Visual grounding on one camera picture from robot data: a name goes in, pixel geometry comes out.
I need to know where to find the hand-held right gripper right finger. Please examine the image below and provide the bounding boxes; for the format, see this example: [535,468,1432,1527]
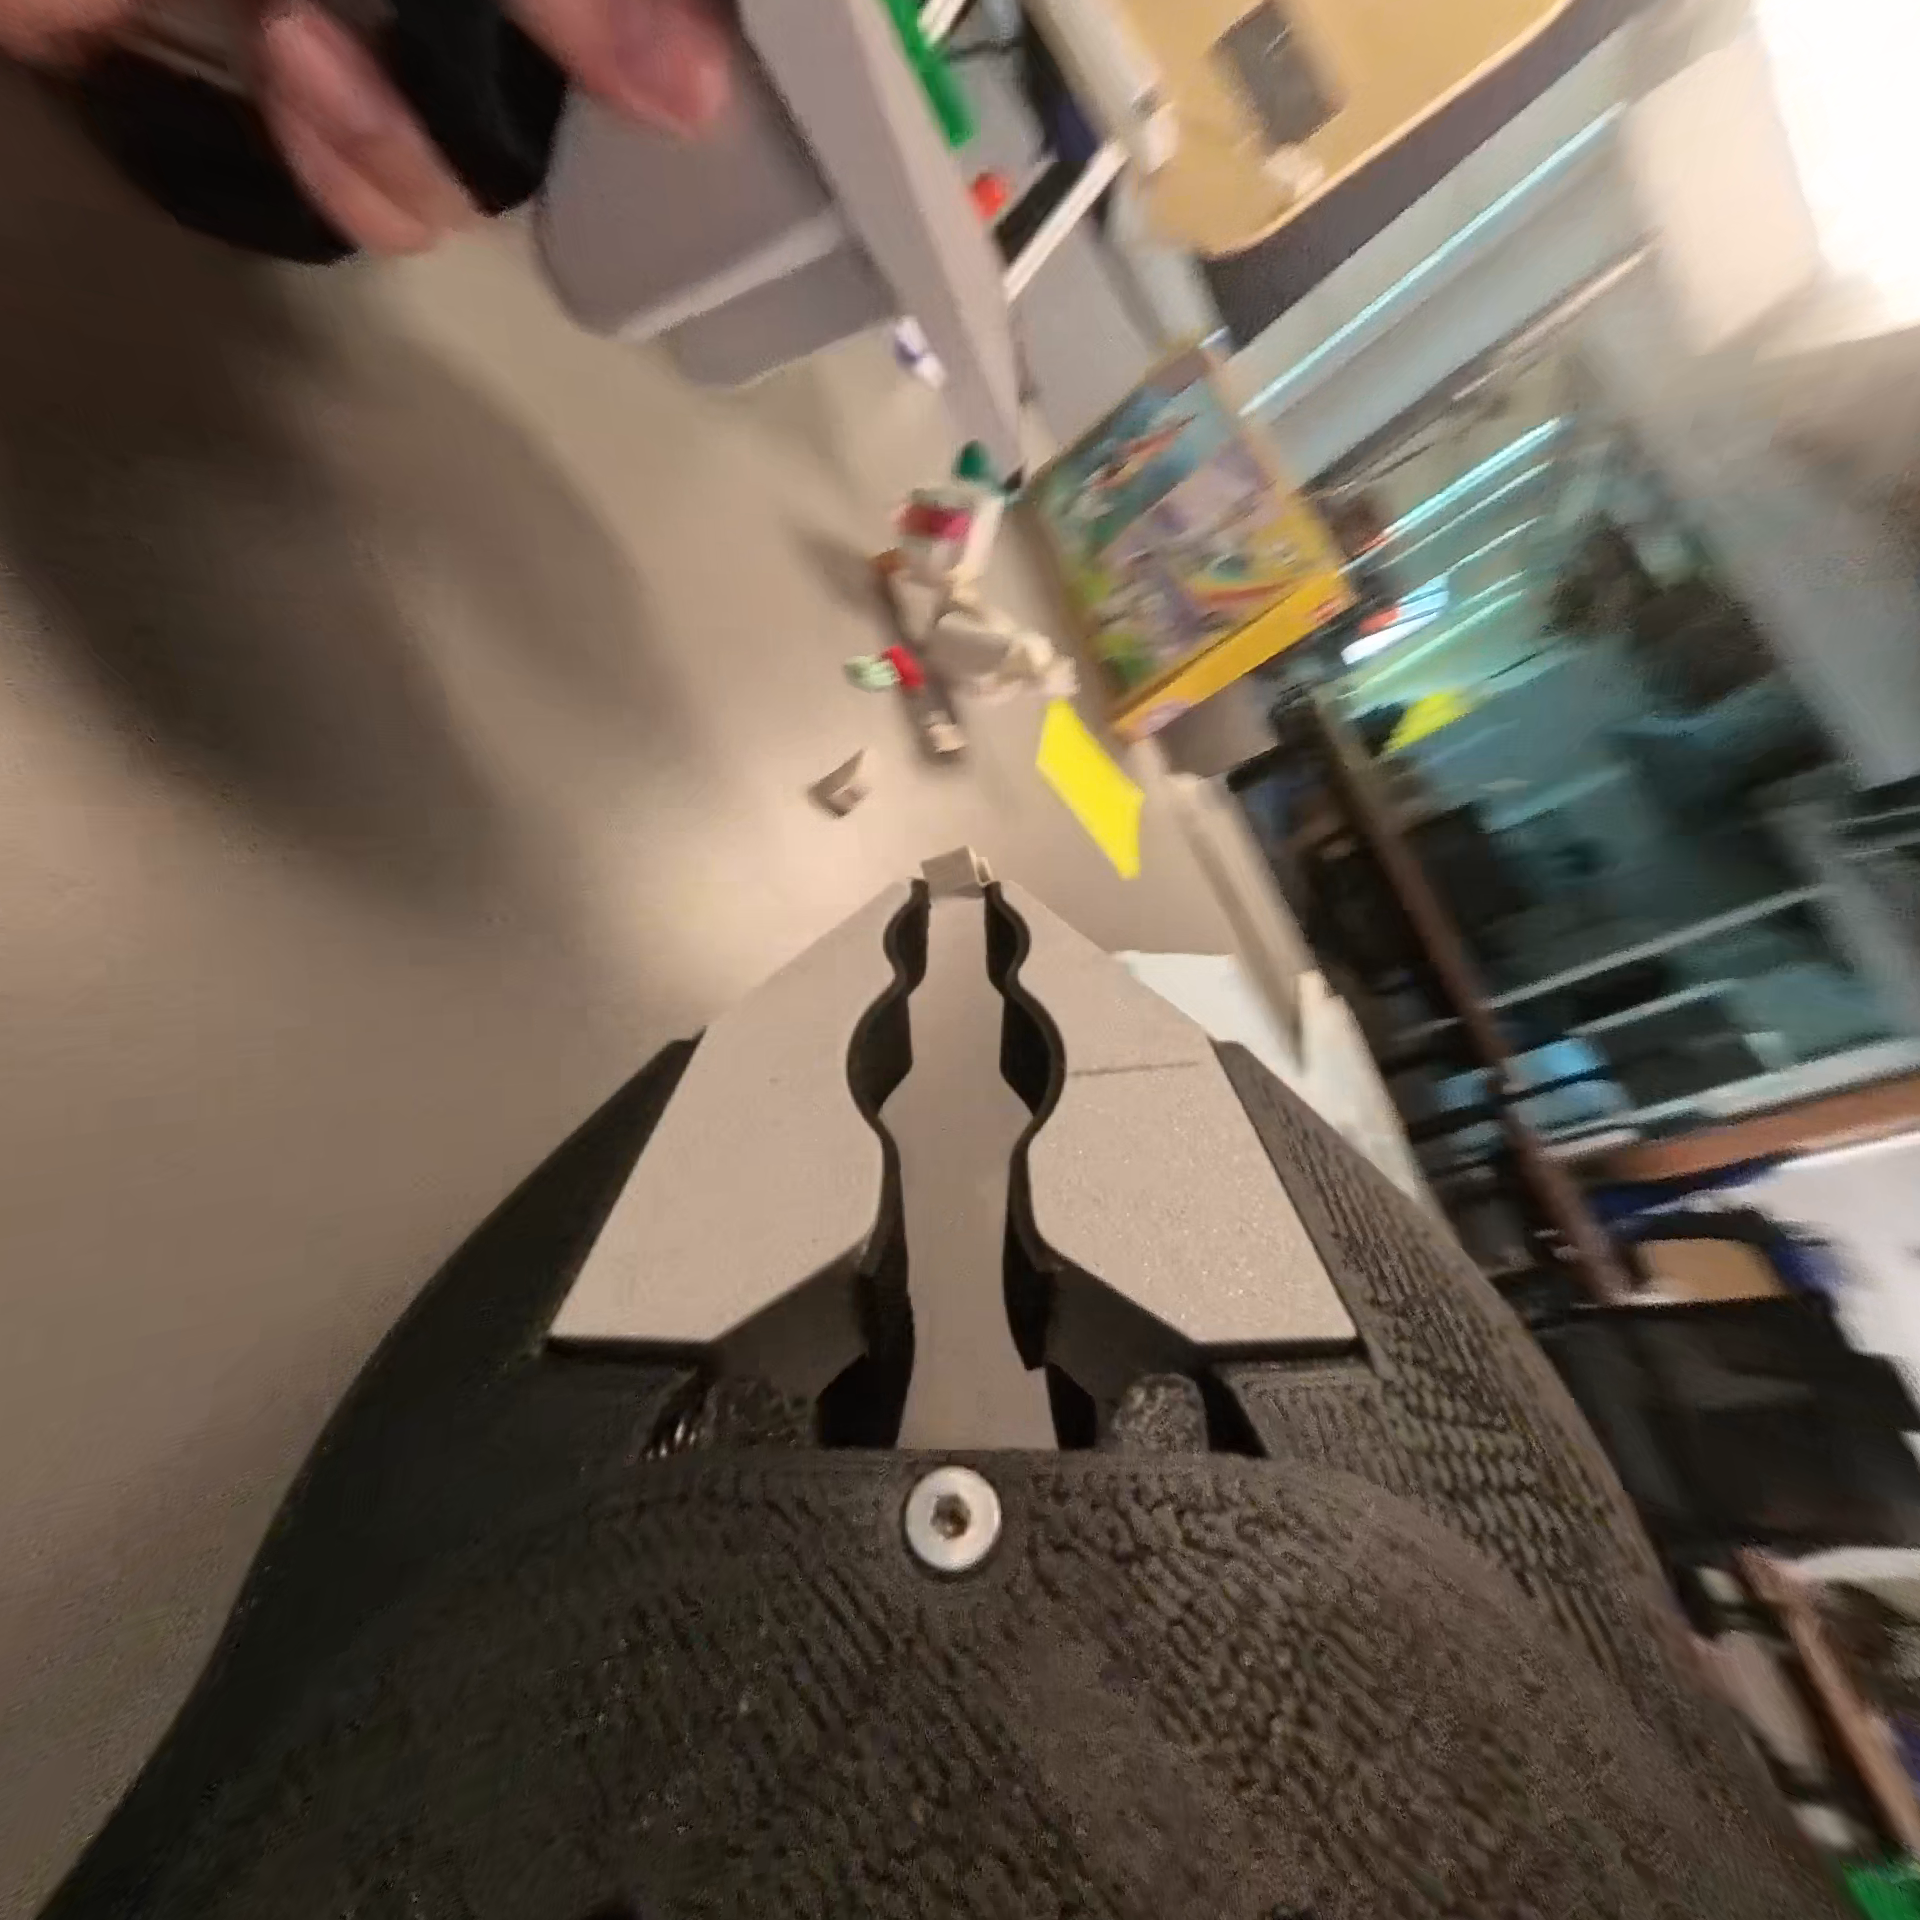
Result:
[978,880,1360,1448]

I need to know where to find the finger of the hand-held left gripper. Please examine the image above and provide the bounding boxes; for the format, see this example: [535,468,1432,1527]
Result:
[742,0,1038,470]

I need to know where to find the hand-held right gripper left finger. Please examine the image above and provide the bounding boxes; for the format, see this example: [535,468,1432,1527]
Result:
[546,880,934,1443]

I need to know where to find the white lego build red part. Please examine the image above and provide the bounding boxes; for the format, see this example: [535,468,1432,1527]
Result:
[883,437,1011,597]

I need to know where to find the colourful lego box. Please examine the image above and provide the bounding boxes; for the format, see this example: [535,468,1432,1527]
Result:
[1032,351,1360,740]

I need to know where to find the white lego figure pieces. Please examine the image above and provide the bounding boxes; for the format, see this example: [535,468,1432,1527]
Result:
[895,586,1079,710]

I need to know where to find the person's left hand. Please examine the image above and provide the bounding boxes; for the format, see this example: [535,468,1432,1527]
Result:
[0,0,740,253]

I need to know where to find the green plastic piece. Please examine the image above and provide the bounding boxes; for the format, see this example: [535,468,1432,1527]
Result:
[884,0,976,146]

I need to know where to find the white booklet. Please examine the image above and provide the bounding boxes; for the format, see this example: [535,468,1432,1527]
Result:
[1122,951,1358,1058]

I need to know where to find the yellow flat plate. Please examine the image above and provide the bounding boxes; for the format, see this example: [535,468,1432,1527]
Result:
[1036,702,1145,880]

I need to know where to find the wooden board with label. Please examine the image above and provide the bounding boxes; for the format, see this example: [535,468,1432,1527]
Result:
[1136,0,1580,260]

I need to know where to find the white rail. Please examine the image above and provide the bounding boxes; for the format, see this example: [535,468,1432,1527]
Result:
[997,128,1177,305]

